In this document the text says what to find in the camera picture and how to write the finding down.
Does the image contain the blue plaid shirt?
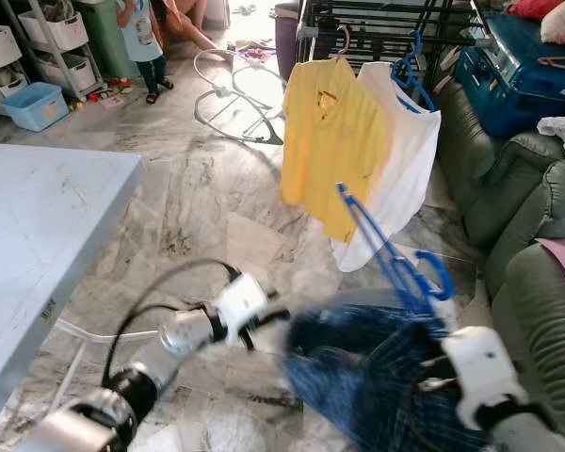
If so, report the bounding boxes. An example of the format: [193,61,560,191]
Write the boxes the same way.
[282,303,491,452]

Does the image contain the blue plastic hanger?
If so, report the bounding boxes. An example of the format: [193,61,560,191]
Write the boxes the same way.
[391,30,436,112]
[337,184,455,316]

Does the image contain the brown hanger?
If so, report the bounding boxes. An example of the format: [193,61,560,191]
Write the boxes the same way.
[334,26,351,59]

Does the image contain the yellow polo shirt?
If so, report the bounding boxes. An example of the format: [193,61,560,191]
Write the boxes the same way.
[278,56,389,244]

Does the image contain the green sofa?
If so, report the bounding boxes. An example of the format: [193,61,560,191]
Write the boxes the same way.
[428,80,565,444]

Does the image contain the white t-shirt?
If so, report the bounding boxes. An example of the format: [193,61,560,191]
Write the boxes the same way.
[330,61,442,274]

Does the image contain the white folding table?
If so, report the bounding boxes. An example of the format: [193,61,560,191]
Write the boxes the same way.
[0,141,161,444]

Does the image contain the small pink cloth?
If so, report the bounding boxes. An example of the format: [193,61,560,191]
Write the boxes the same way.
[231,42,274,67]

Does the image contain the white crumpled cloth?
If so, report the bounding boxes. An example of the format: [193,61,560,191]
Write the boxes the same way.
[537,113,565,163]

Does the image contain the light blue plastic bin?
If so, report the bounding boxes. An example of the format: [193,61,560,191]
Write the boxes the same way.
[0,82,69,133]

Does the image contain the seated adult person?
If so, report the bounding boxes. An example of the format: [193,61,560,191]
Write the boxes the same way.
[160,0,232,53]

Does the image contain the small child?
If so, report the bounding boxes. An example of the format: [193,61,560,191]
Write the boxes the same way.
[115,0,172,105]

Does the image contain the black metal drying rack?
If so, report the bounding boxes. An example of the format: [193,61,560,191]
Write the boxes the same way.
[297,0,491,67]

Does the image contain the green waste bin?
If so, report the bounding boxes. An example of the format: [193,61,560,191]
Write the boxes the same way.
[75,0,142,81]

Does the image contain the white storage shelf unit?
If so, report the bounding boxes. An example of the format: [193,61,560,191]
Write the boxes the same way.
[0,0,29,105]
[19,0,105,100]

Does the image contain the red cloth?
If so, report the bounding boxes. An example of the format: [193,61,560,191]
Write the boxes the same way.
[507,0,565,20]

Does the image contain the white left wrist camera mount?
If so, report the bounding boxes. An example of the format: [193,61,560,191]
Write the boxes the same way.
[212,271,269,335]

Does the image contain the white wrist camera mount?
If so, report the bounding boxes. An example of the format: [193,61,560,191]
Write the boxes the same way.
[441,325,519,429]
[212,271,269,335]

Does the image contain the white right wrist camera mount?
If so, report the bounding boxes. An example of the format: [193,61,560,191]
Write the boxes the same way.
[441,325,519,429]

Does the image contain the black left wrist camera cable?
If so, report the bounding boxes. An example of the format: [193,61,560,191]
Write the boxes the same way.
[99,259,241,387]

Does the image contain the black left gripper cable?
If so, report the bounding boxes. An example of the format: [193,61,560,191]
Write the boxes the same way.
[108,301,208,378]

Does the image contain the white round wire frame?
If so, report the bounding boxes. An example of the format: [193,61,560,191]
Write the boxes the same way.
[193,47,288,147]

